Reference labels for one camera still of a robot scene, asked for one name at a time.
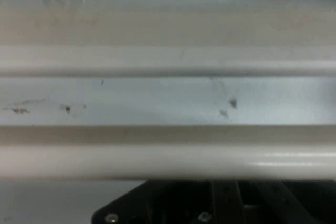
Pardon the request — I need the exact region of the white drawer front rail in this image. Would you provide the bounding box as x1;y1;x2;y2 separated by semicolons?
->
0;0;336;182

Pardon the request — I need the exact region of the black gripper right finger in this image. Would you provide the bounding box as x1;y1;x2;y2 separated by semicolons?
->
236;180;336;224

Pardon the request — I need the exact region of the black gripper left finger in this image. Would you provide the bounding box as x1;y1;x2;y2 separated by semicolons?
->
91;180;218;224

